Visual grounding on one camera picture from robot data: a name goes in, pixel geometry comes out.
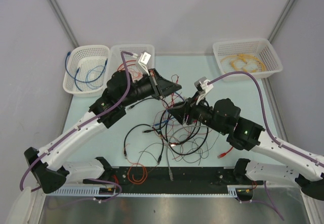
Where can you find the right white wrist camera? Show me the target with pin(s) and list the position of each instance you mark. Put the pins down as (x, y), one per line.
(203, 87)

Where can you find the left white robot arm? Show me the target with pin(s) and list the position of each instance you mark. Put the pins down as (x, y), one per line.
(49, 164)

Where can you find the black mounting base plate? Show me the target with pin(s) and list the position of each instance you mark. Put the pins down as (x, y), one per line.
(176, 180)

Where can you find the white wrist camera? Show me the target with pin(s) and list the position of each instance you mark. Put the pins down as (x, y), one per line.
(141, 62)
(203, 87)

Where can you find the white plastic basket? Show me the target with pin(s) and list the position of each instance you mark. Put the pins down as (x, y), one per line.
(85, 69)
(255, 56)
(115, 62)

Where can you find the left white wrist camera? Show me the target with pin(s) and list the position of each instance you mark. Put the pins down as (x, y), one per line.
(141, 62)

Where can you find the white slotted cable duct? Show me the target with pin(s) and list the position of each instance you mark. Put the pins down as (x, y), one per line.
(96, 191)

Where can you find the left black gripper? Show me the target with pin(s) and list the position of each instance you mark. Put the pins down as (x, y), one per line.
(161, 87)

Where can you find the middle white plastic basket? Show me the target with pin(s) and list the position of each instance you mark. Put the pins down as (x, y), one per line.
(115, 62)

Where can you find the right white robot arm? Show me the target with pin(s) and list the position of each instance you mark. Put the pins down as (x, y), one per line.
(298, 167)

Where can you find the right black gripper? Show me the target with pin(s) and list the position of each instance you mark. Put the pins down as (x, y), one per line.
(188, 107)

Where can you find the right white plastic basket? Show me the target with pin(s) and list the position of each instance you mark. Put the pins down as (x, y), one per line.
(255, 56)

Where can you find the left white plastic basket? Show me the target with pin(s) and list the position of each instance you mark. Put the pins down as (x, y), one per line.
(85, 69)

